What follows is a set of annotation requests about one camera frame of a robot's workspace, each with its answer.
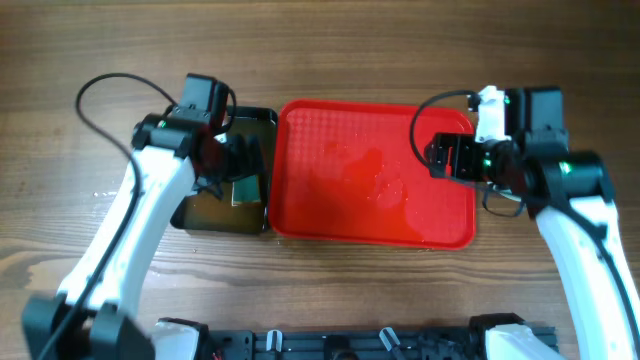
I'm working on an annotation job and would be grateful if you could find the right black cable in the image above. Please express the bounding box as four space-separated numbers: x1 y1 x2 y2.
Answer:
408 89 640 326

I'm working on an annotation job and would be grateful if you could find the green yellow sponge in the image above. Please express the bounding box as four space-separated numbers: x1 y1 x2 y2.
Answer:
231 175 261 206

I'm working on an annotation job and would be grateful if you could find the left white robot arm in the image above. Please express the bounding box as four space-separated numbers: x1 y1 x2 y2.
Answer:
22 114 264 359

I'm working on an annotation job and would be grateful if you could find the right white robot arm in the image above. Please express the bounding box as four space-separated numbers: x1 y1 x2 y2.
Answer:
417 131 639 359

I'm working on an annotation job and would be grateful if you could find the left black cable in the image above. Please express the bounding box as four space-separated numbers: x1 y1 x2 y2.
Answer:
37 72 236 360

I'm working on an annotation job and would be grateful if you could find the black water basin tray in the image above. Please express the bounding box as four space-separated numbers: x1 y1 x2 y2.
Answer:
171 107 278 234

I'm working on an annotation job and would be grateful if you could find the black cable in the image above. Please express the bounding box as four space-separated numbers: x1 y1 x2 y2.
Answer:
408 89 640 326
37 72 236 360

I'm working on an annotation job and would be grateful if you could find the red plastic tray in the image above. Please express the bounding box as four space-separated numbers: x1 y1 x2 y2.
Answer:
268 99 476 250

